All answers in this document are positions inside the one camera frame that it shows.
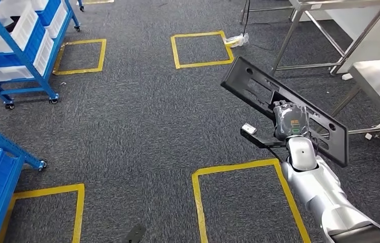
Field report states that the white plastic bin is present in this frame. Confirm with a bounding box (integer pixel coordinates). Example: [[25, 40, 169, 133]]
[[0, 3, 40, 54], [0, 30, 55, 83], [46, 2, 68, 39]]

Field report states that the plastic wrapped floor bundle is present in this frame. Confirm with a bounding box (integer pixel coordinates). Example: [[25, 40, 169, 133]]
[[223, 32, 250, 48]]

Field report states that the black camera cable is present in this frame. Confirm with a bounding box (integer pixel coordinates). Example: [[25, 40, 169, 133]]
[[270, 147, 286, 163]]

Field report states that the steel frame table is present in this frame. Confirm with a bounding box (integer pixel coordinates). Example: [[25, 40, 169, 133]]
[[240, 0, 380, 76]]

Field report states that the thin black floor cable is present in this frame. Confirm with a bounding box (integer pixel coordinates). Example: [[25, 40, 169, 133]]
[[242, 0, 251, 36]]

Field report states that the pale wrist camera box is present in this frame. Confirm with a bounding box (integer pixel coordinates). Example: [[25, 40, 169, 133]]
[[241, 123, 258, 135]]

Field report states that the black plastic frame part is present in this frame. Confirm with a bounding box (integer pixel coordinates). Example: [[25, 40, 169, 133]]
[[220, 56, 350, 169]]

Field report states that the white panel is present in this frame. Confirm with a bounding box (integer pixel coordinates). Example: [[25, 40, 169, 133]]
[[324, 5, 380, 75]]

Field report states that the stainless steel workbench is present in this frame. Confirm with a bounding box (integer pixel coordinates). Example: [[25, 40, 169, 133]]
[[329, 58, 380, 140]]

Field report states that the yellow floor tape square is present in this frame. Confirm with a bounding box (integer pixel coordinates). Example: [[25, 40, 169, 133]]
[[191, 158, 311, 243], [52, 38, 107, 76], [170, 30, 235, 70]]

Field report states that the black camera bracket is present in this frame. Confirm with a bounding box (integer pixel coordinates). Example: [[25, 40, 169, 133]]
[[240, 128, 288, 149]]

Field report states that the blue metal shelf rack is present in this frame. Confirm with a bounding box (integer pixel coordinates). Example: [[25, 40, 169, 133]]
[[0, 0, 85, 110], [0, 116, 48, 243]]

